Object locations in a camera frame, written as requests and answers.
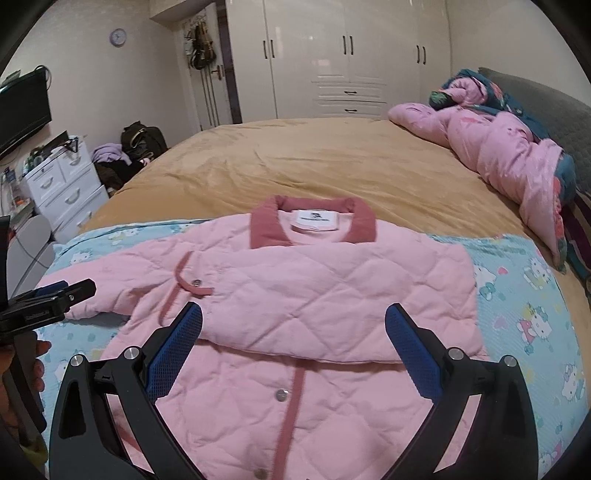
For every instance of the pink floral duvet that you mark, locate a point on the pink floral duvet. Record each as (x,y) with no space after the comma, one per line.
(489,143)

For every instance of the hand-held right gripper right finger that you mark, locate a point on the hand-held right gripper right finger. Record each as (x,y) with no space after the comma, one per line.
(411,353)

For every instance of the round wall clock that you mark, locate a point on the round wall clock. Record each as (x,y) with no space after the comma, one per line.
(118,37)

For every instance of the black bag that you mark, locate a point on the black bag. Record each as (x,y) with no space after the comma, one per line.
(145,138)

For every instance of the black television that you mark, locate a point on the black television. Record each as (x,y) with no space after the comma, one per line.
(21,110)

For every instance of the tan bed sheet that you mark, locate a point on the tan bed sheet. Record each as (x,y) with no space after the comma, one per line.
(300,161)

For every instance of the grey quilted headboard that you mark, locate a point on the grey quilted headboard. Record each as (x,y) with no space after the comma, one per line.
(554,106)

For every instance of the dark clothes pile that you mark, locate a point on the dark clothes pile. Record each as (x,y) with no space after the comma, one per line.
(117,173)

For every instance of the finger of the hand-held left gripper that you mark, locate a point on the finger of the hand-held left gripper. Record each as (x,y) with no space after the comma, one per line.
(74,295)
(46,290)

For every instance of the white door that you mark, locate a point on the white door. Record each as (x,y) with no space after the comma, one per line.
(214,99)

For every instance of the purple cloth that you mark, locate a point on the purple cloth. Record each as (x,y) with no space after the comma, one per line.
(108,152)

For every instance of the white drawer chest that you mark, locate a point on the white drawer chest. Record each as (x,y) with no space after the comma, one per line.
(64,189)

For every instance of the pink quilted jacket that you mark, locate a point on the pink quilted jacket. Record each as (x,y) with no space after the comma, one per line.
(277,286)

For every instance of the striped purple blanket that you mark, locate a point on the striped purple blanket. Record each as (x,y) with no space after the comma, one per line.
(579,221)

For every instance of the person's left hand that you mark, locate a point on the person's left hand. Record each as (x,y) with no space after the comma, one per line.
(40,364)

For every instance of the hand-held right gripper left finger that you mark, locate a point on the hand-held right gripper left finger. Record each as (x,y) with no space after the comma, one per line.
(178,344)

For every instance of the bags hanging on door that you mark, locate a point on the bags hanging on door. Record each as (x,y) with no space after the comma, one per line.
(201,46)

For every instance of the white glossy wardrobe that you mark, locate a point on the white glossy wardrobe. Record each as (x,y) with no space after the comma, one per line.
(314,46)

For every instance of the blue cartoon printed blanket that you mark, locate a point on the blue cartoon printed blanket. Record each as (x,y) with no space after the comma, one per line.
(517,295)

